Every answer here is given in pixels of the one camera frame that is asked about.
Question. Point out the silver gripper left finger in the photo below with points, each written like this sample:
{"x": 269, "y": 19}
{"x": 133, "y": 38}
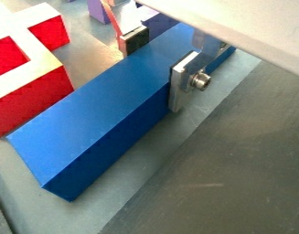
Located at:
{"x": 133, "y": 34}

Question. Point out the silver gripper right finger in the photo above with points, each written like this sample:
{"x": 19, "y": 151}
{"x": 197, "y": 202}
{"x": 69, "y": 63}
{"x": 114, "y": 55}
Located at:
{"x": 189, "y": 74}

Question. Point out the blue rectangular block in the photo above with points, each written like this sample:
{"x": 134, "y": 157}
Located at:
{"x": 75, "y": 139}

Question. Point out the purple three-pronged block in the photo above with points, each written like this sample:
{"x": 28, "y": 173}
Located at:
{"x": 154, "y": 20}

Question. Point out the red three-pronged block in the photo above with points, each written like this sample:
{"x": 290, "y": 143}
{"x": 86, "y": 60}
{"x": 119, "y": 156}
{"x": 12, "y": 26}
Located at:
{"x": 34, "y": 80}

